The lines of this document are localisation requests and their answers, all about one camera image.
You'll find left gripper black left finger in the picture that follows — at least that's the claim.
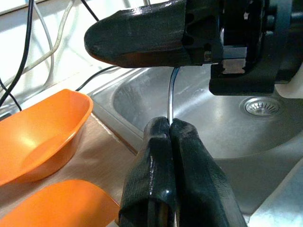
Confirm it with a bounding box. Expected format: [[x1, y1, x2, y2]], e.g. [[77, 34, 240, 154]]
[[118, 117, 177, 227]]

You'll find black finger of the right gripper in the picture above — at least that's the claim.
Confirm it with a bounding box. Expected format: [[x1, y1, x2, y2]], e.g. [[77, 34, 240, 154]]
[[84, 0, 224, 69]]

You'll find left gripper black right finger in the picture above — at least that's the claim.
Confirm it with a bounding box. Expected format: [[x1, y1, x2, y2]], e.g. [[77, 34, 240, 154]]
[[169, 118, 248, 227]]

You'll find orange plastic plate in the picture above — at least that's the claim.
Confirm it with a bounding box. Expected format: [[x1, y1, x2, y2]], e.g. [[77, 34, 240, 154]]
[[0, 179, 121, 227]]

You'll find orange plastic bowl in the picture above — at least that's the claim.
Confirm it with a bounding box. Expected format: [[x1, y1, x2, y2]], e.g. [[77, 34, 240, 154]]
[[0, 88, 94, 187]]

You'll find stainless steel sink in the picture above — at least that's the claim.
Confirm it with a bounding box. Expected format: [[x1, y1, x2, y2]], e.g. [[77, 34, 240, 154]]
[[87, 67, 303, 227]]

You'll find steel sink drain strainer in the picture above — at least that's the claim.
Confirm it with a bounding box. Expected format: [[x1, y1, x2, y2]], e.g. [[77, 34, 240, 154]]
[[239, 96, 281, 116]]

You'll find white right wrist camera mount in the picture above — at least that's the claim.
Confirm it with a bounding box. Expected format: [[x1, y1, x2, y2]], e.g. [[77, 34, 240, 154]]
[[274, 67, 303, 99]]

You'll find black cable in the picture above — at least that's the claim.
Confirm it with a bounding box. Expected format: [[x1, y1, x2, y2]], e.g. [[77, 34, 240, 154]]
[[75, 65, 119, 92], [0, 0, 35, 108]]

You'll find white cable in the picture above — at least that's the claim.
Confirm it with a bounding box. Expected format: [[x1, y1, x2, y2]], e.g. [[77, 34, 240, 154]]
[[0, 0, 76, 89]]

